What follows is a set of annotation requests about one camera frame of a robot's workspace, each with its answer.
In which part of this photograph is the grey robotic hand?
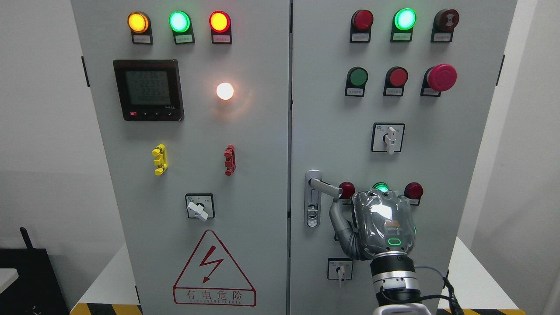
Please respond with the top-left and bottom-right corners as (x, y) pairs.
(329, 188), (416, 260)

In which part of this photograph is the silver door handle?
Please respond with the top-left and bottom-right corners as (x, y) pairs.
(304, 169), (343, 228)

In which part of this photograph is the grey cabinet door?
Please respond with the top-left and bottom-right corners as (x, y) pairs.
(71, 0), (290, 315)
(290, 0), (517, 315)

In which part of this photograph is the red indicator light left door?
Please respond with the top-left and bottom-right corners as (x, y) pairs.
(209, 10), (232, 45)

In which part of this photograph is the green indicator light left door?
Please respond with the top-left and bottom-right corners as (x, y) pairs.
(168, 10), (195, 45)

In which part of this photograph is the green indicator light middle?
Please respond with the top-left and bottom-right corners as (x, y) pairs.
(372, 182), (390, 192)

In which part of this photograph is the red indicator light middle right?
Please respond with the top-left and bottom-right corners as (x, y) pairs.
(404, 182), (424, 206)

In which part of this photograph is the red indicator light middle left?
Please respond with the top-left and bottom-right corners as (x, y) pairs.
(339, 182), (355, 205)

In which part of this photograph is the white platform with hazard stripes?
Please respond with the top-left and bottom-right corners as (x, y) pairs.
(70, 238), (525, 315)

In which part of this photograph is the red push button upper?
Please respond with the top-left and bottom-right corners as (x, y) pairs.
(383, 66), (409, 97)

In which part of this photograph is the green push button upper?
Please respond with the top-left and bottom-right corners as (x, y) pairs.
(345, 66), (368, 97)

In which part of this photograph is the red emergency stop button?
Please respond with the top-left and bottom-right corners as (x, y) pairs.
(420, 63), (457, 97)

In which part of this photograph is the red electrical hazard sticker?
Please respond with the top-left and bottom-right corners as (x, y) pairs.
(173, 229), (257, 307)

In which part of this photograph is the red indicator light top row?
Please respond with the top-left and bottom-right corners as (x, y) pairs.
(349, 10), (374, 42)

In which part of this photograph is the green indicator light top row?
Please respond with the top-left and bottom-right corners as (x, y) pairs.
(390, 8), (417, 42)

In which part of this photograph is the white indicator light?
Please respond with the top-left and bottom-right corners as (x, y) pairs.
(216, 82), (235, 100)

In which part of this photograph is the dark red buzzer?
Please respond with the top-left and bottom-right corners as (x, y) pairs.
(430, 9), (460, 42)

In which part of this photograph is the black digital power meter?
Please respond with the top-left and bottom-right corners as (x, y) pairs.
(113, 59), (184, 121)

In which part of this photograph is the yellow indicator light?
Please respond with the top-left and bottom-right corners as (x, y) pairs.
(127, 11), (153, 45)

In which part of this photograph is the black box with antenna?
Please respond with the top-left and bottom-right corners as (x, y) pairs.
(0, 227), (69, 315)

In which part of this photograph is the white rotary switch lower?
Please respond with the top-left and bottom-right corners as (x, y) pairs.
(327, 258), (354, 288)

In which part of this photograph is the white rotary switch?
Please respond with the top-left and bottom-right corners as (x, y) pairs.
(370, 123), (405, 155)
(327, 258), (354, 288)

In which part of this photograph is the white rotary switch upper right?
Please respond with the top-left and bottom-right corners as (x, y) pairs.
(370, 123), (405, 155)

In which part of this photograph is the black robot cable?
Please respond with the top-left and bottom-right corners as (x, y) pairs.
(376, 265), (464, 315)

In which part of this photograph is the red terminal post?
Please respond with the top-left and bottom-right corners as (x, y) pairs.
(224, 145), (236, 177)

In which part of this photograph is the white rotary switch left door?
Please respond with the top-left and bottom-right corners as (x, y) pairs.
(185, 193), (215, 222)

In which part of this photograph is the yellow terminal post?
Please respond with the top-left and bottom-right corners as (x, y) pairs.
(151, 143), (168, 176)

